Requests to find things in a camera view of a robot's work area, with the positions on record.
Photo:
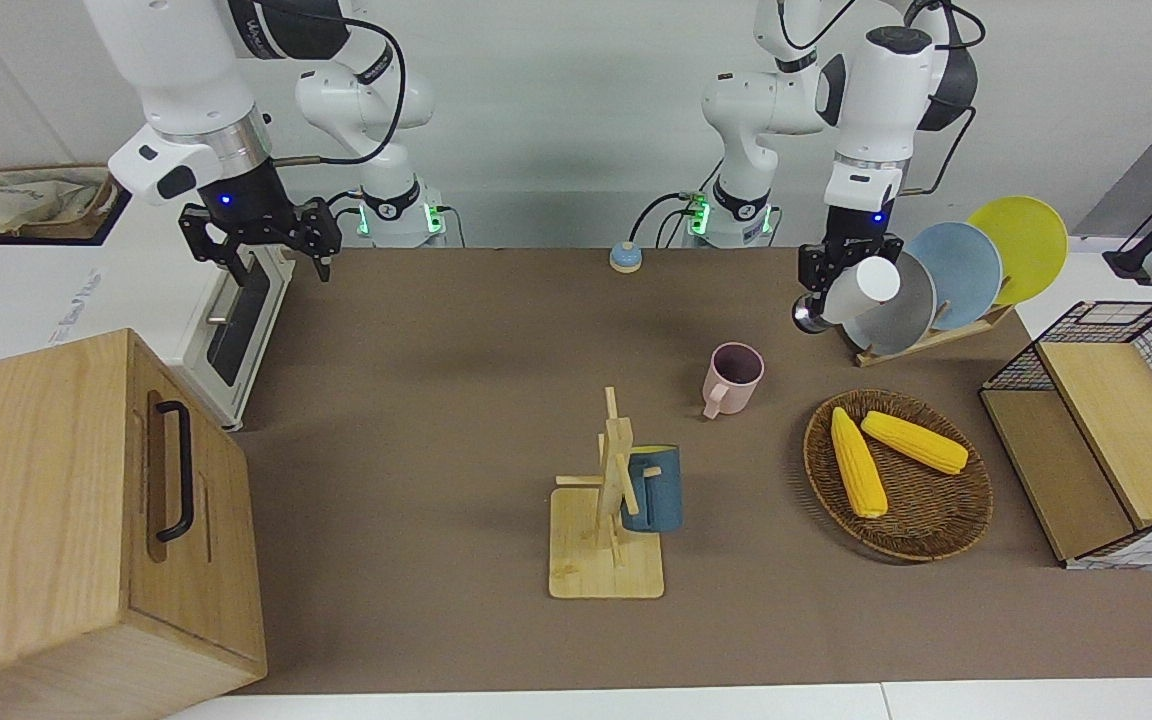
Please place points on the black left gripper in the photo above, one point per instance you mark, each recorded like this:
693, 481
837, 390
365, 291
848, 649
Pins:
854, 230

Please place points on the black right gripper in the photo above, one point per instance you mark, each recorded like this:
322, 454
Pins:
246, 205

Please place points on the pink ceramic mug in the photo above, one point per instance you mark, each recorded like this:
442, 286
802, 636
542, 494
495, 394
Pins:
731, 385

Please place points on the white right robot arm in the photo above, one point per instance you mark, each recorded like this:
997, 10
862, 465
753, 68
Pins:
176, 60

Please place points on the grey plate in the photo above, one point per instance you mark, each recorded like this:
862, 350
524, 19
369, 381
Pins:
901, 320

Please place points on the light blue plate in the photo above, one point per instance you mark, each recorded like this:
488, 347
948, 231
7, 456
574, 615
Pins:
966, 275

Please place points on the wooden plate rack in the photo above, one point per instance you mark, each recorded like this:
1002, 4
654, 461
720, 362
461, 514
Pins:
936, 340

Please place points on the brown cardboard tray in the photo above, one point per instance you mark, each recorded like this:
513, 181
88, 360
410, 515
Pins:
111, 205

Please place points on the yellow plate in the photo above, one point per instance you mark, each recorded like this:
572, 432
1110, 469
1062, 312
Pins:
1031, 245

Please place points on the white toaster oven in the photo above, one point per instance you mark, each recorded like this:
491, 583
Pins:
86, 290

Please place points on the yellow corn cob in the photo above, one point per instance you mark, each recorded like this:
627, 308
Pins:
858, 465
916, 442

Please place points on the tray with paper bag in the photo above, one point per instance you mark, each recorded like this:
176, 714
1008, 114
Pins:
26, 200

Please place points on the brown table mat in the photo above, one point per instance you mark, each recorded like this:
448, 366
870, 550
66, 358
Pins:
436, 400

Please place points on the brown wicker basket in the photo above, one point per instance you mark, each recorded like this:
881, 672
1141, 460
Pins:
936, 510

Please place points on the dark blue ceramic mug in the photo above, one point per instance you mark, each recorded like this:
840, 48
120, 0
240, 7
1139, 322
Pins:
656, 495

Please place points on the light wooden cabinet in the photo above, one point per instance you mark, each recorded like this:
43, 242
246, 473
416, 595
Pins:
36, 500

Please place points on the wooden mug rack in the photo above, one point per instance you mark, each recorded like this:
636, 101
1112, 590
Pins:
606, 570

